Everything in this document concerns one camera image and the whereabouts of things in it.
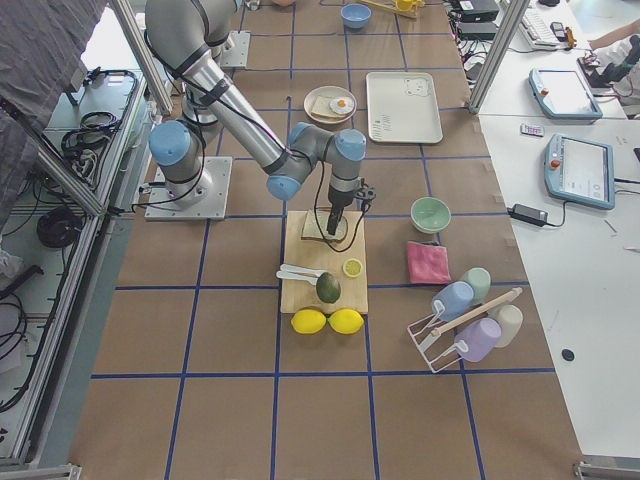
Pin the black power brick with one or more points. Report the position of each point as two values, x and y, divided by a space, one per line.
477 31

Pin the yellow mug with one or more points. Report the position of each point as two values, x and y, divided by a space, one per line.
405 5

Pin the far teach pendant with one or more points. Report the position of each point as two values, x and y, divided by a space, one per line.
563 95

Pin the pink cloth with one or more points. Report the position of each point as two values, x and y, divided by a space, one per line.
427 264

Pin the cream cup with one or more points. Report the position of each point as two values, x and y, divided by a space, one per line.
510 318

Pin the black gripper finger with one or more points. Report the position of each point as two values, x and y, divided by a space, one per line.
365 206
332 222

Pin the near teach pendant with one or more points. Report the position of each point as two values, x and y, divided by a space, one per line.
580 170

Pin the yellow lemon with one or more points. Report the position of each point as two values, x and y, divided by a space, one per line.
308 321
346 321

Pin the green avocado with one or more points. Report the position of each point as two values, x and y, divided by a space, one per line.
328 288

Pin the white wire cup rack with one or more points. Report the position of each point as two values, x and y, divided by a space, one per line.
434 340

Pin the black computer box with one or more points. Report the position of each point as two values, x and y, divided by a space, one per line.
474 11

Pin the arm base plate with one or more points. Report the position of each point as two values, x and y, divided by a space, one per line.
235 50
204 197

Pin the left yellow lemon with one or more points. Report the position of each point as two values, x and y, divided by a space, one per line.
308 321

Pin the teach pendant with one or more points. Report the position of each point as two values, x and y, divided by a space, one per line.
580 170
563 95

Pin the small card box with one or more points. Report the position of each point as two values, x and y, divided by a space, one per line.
532 130

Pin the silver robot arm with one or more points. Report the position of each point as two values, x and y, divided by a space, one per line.
217 15
186 37

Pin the right yellow lemon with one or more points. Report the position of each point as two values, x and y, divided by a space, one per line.
346 321

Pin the lemon half slice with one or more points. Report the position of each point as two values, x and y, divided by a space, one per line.
352 268

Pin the fried egg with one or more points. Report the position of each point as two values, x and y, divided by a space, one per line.
341 105

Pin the cream bear tray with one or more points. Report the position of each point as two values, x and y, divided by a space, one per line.
402 107

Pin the wooden cutting board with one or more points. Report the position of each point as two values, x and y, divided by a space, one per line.
296 294

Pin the purple cup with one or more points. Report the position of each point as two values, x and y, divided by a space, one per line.
478 339

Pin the green cup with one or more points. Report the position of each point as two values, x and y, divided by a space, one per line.
480 281

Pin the black power adapter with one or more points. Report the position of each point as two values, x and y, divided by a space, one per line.
530 215

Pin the light green bowl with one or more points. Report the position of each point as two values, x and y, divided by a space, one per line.
430 215

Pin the blue cup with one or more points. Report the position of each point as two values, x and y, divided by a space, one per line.
452 301

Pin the blue bowl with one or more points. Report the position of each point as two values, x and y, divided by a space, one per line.
355 15

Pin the bread slice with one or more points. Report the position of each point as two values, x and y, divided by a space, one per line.
321 108
315 227

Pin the bread slice on plate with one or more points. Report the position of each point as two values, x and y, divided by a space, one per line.
321 108

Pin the cream round plate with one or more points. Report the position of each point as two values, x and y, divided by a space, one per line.
328 91

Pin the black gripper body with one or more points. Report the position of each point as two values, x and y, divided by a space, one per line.
338 204

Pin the white plastic knife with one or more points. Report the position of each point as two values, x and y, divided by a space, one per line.
293 272

